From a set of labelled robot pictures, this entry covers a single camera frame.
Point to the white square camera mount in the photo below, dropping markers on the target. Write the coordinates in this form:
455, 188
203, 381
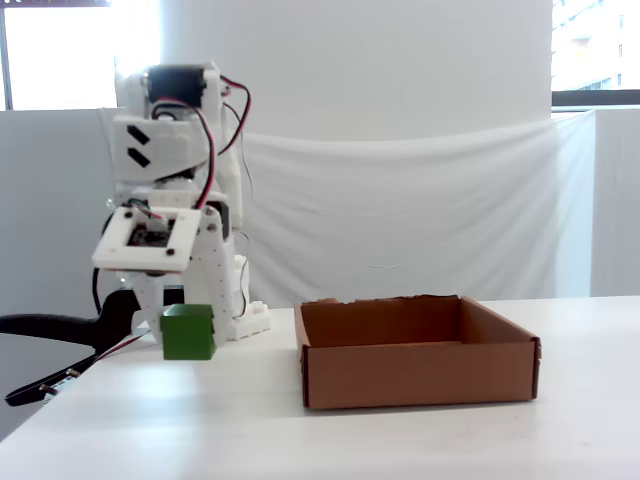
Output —
145, 240

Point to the brown cardboard box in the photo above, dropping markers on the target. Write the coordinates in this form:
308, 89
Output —
420, 370

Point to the white cloth backdrop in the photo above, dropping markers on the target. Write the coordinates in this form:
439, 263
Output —
410, 210

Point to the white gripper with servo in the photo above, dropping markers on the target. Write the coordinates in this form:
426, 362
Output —
216, 260

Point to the green wooden cube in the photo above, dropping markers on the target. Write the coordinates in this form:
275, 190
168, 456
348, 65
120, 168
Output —
189, 334

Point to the bright window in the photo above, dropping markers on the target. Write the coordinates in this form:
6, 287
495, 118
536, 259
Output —
55, 55
595, 45

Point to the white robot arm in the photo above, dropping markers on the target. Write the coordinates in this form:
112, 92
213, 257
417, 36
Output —
150, 150

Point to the black table clamp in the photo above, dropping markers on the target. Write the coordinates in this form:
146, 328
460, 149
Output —
60, 325

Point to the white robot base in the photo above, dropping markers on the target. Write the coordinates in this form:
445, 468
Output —
250, 320

